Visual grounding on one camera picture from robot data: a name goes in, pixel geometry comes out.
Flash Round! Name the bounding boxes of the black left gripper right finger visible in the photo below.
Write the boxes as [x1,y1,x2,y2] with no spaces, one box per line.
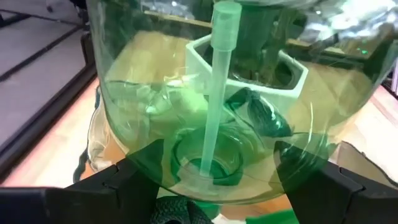
[275,141,398,224]

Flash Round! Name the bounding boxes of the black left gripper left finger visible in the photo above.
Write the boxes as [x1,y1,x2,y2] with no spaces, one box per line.
[0,139,165,224]

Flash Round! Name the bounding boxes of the green transparent spray bottle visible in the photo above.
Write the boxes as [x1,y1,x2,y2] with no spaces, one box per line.
[85,0,398,224]

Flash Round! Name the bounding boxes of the white square planter pot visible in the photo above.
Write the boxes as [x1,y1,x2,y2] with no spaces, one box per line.
[185,34,309,110]

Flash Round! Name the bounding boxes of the tall green cactus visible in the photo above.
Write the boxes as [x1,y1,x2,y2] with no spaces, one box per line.
[229,6,293,88]

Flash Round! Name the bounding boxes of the black table edge rail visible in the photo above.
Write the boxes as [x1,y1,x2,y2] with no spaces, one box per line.
[0,29,98,183]

